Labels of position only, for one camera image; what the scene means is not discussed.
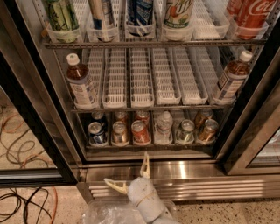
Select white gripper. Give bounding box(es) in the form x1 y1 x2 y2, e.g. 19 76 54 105
104 151 165 222

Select orange soda can front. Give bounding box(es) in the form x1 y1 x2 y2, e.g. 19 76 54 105
113 122 128 144

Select orange soda can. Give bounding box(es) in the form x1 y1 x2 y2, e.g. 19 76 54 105
114 111 128 123
113 122 128 144

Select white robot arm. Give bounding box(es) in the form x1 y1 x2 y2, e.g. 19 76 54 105
104 152 180 224

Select red soda can front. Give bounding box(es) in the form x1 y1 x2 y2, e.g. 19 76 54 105
131 120 151 144

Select red soda can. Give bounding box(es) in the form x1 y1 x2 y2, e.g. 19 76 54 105
131 120 151 144
135 110 150 125

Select steel fridge base grille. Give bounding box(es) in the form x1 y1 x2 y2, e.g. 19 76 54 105
77 161 280 202

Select blue soda can front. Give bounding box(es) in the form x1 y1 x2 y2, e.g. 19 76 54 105
87 122 107 144

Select blue soda can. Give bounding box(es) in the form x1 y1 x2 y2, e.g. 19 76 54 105
87 122 107 144
91 111 108 127

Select red soda can rear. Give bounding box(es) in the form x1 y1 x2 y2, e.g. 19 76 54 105
135 110 150 125

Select orange soda can rear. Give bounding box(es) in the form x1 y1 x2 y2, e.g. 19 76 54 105
114 111 128 123

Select green silver can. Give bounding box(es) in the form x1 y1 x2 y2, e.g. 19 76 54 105
176 119 194 144

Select blue soda can rear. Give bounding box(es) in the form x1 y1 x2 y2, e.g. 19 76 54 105
91 111 108 127

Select gold can front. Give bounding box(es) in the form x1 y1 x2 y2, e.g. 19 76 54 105
198 119 219 142

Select gold can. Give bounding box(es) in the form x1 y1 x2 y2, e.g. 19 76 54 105
194 108 213 129
198 119 219 142

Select gold can rear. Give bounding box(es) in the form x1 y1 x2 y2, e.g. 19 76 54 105
194 108 213 129

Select left glass fridge door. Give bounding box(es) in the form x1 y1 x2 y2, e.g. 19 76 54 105
0 0 80 187

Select glass fridge door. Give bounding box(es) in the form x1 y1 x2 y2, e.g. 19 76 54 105
0 0 80 187
224 83 280 175

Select right glass fridge door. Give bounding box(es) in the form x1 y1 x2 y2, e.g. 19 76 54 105
224 83 280 175

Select dark blue can top shelf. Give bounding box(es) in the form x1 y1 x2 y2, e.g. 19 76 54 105
127 0 154 37

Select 7up can top shelf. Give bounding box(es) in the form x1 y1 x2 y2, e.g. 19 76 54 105
164 0 194 29

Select green can top shelf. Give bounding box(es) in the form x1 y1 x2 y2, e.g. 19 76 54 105
43 0 79 43

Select coca-cola can top shelf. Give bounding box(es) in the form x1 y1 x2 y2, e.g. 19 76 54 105
226 0 276 40

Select clear plastic bin with bag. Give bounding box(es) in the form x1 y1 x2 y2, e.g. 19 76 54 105
81 198 178 224

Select clear water bottle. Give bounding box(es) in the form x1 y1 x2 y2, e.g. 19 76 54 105
154 111 173 145

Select left tea bottle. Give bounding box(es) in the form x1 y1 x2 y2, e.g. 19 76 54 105
66 53 97 108

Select tea bottle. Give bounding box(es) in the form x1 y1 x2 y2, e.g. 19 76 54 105
213 50 253 101
66 53 97 108

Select right tea bottle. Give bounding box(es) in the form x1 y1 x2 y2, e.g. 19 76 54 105
213 50 253 101

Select empty top glide tray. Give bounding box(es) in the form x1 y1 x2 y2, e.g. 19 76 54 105
192 0 229 40

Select orange cable on floor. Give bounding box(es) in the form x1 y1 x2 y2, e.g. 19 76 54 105
49 186 59 224

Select middle wire shelf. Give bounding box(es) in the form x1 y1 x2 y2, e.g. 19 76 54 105
71 105 233 113

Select wire shelf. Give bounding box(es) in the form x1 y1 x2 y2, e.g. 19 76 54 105
43 39 267 49
71 105 233 113

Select black cables on floor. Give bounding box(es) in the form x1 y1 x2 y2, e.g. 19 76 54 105
0 186 53 224

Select top wire shelf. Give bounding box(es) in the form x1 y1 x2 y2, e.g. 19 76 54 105
43 39 267 49

